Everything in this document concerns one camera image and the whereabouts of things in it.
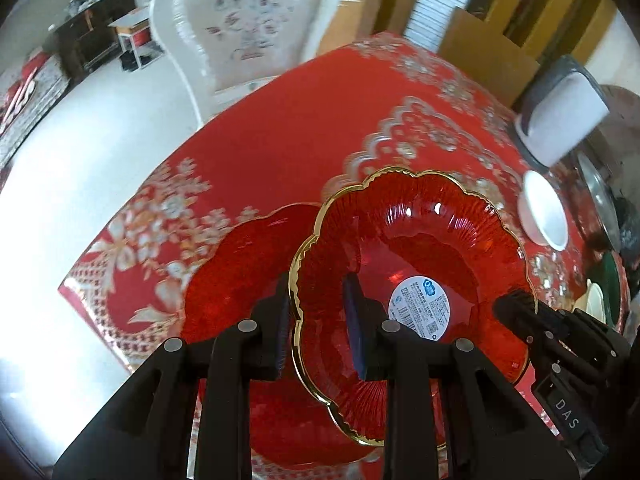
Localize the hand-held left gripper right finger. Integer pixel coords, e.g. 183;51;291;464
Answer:
342;272;583;480

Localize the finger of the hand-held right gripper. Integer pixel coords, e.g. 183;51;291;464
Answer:
492;288;572;357

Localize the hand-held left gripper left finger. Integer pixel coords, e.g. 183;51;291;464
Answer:
52;272;297;480

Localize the red glass plate gold rim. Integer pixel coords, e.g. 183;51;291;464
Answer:
289;165;540;448
181;203;382;466

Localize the dark green plate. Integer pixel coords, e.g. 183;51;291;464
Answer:
586;250;623;322

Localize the white plate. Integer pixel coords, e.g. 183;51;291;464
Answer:
517;170;568;249

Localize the cream plate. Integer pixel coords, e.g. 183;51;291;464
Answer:
572;280;608;327

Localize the metal pot lid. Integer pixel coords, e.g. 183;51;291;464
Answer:
575;150;623;253

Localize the red floral tablecloth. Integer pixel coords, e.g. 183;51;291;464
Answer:
57;30;631;480

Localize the flat cardboard sheet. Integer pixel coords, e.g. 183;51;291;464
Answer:
437;7;541;108

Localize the white ornate chair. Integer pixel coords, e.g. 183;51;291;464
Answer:
150;0;343;128

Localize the cardboard box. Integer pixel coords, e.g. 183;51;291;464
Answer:
320;0;390;56

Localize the white slatted panel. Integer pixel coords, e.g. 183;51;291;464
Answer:
402;0;488;53

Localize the small white table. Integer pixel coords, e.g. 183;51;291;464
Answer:
107;7;166;71

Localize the red patterned rug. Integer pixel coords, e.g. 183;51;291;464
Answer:
0;47;68;166

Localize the dark wooden cabinet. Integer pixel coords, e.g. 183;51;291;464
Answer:
52;0;136;81

